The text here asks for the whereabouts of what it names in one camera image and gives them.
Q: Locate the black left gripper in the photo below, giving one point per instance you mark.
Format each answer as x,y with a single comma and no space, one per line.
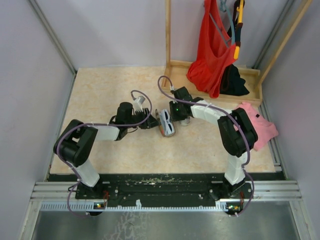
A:
150,123

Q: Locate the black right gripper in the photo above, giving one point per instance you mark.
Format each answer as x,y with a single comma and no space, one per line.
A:
174,116

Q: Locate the map print glasses case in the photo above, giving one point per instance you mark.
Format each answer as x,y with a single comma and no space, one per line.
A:
185,122

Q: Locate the white sunglasses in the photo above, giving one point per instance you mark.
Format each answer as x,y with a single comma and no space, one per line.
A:
166,123

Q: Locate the plaid brown glasses case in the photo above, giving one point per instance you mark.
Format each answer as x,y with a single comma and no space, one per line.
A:
158,119

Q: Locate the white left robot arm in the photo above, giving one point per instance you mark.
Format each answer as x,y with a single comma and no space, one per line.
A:
75,143

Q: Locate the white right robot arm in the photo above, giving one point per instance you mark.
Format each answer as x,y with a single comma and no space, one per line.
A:
236,130

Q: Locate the wooden clothes rack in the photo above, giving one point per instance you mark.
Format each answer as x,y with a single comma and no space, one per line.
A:
176,70

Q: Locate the black garment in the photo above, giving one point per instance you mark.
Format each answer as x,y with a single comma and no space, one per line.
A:
231,82

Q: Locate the red garment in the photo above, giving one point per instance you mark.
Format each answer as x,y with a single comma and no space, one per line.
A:
215,52

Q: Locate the pink folded shirt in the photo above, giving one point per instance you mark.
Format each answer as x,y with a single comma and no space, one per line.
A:
265,129

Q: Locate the yellow black hanger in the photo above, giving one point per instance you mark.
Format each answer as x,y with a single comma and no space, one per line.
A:
236,26

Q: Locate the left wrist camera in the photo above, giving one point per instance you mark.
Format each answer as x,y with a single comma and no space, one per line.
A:
138,103

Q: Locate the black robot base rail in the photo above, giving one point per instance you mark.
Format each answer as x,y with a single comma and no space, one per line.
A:
163,190

